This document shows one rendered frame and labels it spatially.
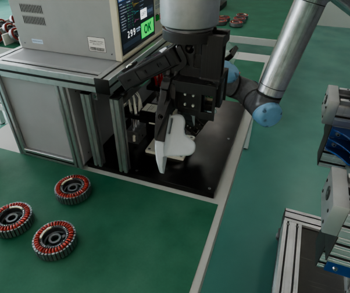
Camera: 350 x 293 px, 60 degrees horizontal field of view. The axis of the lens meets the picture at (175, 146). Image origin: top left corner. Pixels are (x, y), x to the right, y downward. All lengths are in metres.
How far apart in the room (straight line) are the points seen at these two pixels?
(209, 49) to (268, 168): 1.99
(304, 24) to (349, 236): 0.50
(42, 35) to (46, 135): 0.33
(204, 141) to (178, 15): 0.85
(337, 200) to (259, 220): 1.27
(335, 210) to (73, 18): 0.87
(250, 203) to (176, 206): 1.15
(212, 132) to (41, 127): 0.65
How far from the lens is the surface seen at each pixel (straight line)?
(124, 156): 1.01
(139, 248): 0.87
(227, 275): 1.71
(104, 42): 1.00
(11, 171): 1.22
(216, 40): 0.40
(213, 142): 1.19
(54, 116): 1.08
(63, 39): 1.09
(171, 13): 0.39
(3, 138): 1.43
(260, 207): 2.05
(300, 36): 0.85
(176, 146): 0.44
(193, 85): 0.41
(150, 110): 1.10
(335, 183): 0.77
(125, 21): 0.99
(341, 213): 0.73
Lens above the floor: 1.46
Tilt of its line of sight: 36 degrees down
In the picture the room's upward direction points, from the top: straight up
